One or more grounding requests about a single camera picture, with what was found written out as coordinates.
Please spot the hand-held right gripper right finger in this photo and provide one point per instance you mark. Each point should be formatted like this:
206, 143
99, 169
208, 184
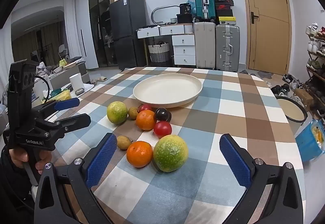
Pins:
236, 160

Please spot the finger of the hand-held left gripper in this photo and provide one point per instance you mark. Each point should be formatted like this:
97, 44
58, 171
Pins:
67, 103
76, 121

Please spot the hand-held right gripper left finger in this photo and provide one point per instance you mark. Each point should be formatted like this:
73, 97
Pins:
101, 160

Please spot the small brown fruit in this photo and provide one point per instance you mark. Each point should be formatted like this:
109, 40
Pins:
133, 113
123, 142

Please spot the orange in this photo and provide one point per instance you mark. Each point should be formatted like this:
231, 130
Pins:
146, 120
139, 154

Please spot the green yellow citrus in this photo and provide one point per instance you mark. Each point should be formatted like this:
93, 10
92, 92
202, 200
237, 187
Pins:
117, 112
170, 153

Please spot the red tomato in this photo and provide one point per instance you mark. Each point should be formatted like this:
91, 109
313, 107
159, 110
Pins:
162, 129
145, 107

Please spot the cream round plate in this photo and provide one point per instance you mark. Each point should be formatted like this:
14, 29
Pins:
167, 87

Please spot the person's left forearm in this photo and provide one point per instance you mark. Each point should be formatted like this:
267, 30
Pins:
12, 188

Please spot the person's left hand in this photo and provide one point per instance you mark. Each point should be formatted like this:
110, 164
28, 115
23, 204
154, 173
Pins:
17, 156

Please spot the yellow bag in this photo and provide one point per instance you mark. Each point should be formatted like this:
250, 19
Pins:
62, 95

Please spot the small silver case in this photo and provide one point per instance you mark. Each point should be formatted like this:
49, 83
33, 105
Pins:
80, 91

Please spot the white cylinder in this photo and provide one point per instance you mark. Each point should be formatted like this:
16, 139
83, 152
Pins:
76, 81

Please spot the pair of slippers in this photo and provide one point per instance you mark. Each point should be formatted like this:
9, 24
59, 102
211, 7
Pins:
99, 79

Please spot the checkered tablecloth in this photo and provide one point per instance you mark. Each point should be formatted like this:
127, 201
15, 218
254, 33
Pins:
228, 112

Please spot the white chair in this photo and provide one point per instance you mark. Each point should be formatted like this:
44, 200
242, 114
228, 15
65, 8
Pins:
63, 52

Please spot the cream basin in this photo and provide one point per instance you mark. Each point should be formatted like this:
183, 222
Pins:
290, 113

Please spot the white wardrobe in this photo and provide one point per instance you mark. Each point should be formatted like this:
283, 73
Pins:
85, 31

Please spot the dark purple plum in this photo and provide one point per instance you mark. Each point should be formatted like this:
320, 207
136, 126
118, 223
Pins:
162, 114

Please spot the glass door wardrobe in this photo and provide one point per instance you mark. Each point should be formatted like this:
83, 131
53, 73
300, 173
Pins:
101, 23

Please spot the grey door mat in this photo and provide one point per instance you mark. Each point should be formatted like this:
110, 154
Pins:
261, 74

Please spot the pile of shoes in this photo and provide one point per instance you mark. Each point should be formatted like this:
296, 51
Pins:
287, 85

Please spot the black refrigerator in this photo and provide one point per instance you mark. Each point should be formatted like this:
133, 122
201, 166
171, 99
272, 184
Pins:
128, 36

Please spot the brown cardboard box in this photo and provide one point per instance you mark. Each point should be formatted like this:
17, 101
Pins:
303, 97

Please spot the wicker basket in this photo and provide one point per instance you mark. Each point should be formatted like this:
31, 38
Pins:
158, 52

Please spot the silver suitcase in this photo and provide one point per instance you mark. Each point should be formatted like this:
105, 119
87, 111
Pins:
227, 46

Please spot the beige suitcase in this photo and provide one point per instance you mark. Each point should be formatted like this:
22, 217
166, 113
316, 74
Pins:
204, 46

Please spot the white drawer desk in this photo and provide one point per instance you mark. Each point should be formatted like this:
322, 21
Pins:
184, 48

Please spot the shoe rack with shoes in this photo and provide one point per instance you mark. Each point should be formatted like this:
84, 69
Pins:
316, 66

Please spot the wooden door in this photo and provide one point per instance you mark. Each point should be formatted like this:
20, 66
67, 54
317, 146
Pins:
269, 36

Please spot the small white slotted basket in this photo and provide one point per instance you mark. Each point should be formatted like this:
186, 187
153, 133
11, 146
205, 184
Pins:
174, 20

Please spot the yellow and black box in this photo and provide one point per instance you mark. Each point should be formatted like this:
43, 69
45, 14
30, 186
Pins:
227, 20

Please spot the black storage box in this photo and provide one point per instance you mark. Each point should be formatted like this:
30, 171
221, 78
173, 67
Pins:
184, 18

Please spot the plain black box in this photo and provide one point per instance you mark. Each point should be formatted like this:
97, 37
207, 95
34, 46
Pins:
224, 12

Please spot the black bucket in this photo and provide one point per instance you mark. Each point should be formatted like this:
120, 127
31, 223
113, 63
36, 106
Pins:
184, 8

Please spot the red shoebox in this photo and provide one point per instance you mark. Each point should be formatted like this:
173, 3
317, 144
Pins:
223, 6

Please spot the blue plastic bag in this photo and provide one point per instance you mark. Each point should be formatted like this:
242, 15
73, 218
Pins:
193, 5

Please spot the black shoebox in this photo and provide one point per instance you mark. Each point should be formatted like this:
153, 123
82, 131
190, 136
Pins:
223, 0

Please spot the teal suitcase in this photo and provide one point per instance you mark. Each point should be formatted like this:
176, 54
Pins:
203, 2

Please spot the grey curved tube frame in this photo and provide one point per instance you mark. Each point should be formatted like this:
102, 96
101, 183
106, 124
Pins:
162, 7

